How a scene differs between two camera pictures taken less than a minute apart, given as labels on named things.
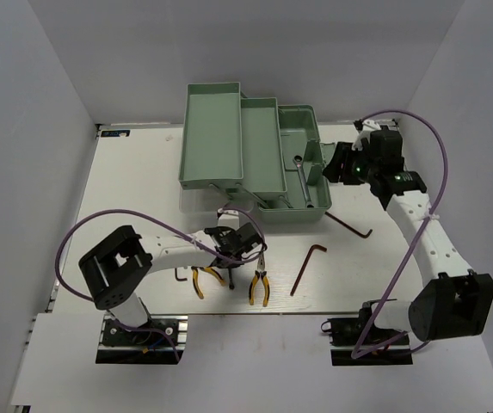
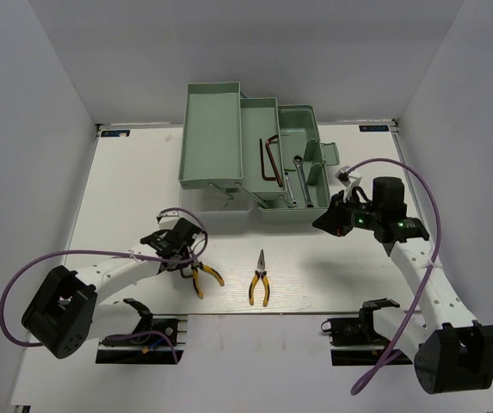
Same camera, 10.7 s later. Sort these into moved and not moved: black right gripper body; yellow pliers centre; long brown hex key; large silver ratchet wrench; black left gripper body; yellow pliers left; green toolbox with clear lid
Moved: black right gripper body; long brown hex key; black left gripper body
Not moved: green toolbox with clear lid; yellow pliers centre; large silver ratchet wrench; yellow pliers left
